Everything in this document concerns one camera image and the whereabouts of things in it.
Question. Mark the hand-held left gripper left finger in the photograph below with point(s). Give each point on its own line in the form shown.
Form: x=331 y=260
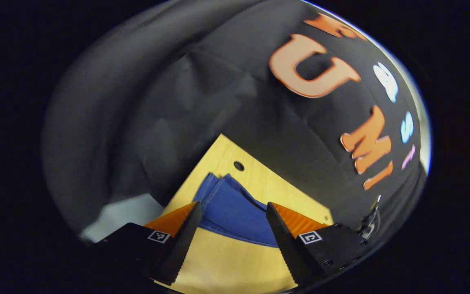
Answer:
x=182 y=245

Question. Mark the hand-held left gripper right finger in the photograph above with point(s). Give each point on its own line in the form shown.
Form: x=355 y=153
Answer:
x=286 y=245

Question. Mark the blue denim jeans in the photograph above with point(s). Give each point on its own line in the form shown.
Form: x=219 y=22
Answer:
x=235 y=212

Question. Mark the black backdrop cloth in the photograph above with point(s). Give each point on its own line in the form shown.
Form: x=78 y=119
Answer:
x=178 y=102

